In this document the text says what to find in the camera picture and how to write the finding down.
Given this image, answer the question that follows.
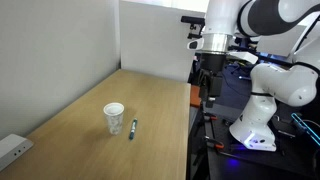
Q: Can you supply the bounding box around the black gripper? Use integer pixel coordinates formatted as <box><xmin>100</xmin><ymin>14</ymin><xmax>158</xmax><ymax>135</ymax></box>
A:
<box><xmin>198</xmin><ymin>52</ymin><xmax>228</xmax><ymax>109</ymax></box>

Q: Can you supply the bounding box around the green marker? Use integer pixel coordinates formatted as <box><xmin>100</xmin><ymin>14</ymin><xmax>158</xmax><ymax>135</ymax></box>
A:
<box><xmin>128</xmin><ymin>118</ymin><xmax>139</xmax><ymax>141</ymax></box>

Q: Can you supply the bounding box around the clear plastic cup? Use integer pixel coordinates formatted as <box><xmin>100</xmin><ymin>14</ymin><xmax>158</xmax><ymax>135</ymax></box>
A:
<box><xmin>102</xmin><ymin>102</ymin><xmax>125</xmax><ymax>136</ymax></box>

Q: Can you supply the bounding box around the orange block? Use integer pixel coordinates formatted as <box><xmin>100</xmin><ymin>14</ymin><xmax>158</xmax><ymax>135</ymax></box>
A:
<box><xmin>190</xmin><ymin>84</ymin><xmax>203</xmax><ymax>108</ymax></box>

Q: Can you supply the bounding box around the orange black clamp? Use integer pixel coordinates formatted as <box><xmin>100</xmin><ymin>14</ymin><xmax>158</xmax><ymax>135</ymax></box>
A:
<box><xmin>203</xmin><ymin>112</ymin><xmax>219</xmax><ymax>122</ymax></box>
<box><xmin>204</xmin><ymin>135</ymin><xmax>225</xmax><ymax>150</ymax></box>

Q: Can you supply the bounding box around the white partition board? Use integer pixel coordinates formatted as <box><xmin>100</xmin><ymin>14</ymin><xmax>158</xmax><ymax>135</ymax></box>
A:
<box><xmin>119</xmin><ymin>0</ymin><xmax>206</xmax><ymax>83</ymax></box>

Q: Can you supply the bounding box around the cyan LED strip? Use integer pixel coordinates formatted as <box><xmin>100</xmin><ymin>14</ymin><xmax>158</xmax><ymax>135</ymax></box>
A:
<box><xmin>290</xmin><ymin>112</ymin><xmax>320</xmax><ymax>147</ymax></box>

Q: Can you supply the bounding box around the white rectangular box device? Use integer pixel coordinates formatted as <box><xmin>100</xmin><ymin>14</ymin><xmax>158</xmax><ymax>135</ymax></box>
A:
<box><xmin>0</xmin><ymin>133</ymin><xmax>35</xmax><ymax>172</ymax></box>

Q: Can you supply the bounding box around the black camera on stand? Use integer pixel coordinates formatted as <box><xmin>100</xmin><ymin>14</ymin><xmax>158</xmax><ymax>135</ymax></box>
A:
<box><xmin>180</xmin><ymin>15</ymin><xmax>206</xmax><ymax>40</ymax></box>

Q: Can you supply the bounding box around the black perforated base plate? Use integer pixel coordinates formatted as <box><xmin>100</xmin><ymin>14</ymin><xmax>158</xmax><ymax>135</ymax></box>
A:
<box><xmin>206</xmin><ymin>106</ymin><xmax>320</xmax><ymax>178</ymax></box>

